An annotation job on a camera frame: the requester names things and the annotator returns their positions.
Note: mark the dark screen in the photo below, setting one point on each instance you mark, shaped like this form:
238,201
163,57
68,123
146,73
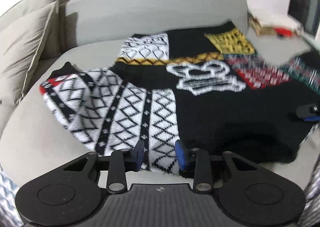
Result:
303,2

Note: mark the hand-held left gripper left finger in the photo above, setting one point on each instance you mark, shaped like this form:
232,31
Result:
138,155

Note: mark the red item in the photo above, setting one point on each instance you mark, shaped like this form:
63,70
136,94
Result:
284,32

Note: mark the grey zigzag patterned cloth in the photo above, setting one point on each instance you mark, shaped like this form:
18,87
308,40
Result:
8,199

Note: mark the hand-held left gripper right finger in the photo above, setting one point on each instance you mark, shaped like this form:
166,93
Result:
181,155

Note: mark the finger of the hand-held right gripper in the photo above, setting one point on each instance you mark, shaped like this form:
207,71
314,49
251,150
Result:
311,118

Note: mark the large beige cushion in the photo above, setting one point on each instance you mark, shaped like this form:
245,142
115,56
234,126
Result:
22,49

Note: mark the grey sofa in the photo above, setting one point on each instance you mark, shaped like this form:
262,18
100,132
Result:
37,129

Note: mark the brown clutter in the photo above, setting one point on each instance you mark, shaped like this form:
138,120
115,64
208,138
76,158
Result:
260,27

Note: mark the patterned knit sweater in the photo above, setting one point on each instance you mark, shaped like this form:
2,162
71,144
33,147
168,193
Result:
200,107

